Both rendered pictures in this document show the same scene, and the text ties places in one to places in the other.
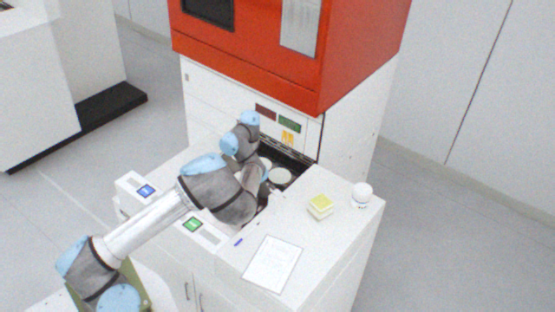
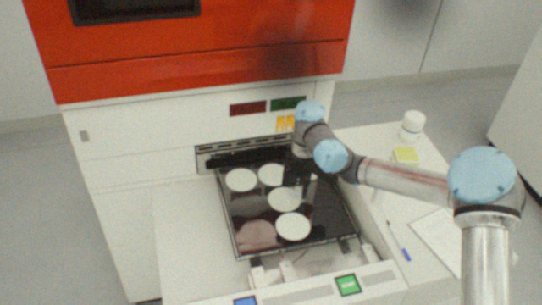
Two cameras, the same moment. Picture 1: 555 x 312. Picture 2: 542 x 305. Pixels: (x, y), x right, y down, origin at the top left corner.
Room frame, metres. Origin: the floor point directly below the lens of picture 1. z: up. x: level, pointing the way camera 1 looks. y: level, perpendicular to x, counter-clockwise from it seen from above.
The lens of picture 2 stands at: (0.86, 0.87, 1.93)
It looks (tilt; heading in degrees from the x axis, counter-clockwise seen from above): 44 degrees down; 306
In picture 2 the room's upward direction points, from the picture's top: 4 degrees clockwise
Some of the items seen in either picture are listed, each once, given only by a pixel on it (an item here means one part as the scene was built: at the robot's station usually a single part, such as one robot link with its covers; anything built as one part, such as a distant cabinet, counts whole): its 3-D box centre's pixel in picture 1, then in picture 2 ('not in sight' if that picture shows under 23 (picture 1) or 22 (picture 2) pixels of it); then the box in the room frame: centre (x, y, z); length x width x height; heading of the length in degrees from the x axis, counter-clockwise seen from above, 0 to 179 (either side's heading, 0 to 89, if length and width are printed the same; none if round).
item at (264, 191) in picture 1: (244, 178); (282, 199); (1.36, 0.12, 0.90); 0.34 x 0.34 x 0.01; 55
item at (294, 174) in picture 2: not in sight; (299, 165); (1.33, 0.10, 1.05); 0.09 x 0.08 x 0.12; 29
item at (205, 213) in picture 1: (205, 220); (314, 275); (1.14, 0.26, 0.87); 0.36 x 0.08 x 0.03; 55
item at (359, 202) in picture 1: (361, 197); (412, 127); (1.18, -0.35, 1.01); 0.07 x 0.07 x 0.10
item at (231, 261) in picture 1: (304, 237); (406, 202); (1.06, -0.14, 0.89); 0.62 x 0.35 x 0.14; 145
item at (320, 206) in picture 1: (320, 207); (404, 161); (1.12, -0.19, 1.00); 0.07 x 0.07 x 0.07; 39
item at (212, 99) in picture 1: (244, 114); (207, 131); (1.66, 0.15, 1.02); 0.82 x 0.03 x 0.40; 55
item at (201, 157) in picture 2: (271, 152); (261, 155); (1.54, 0.01, 0.89); 0.44 x 0.02 x 0.10; 55
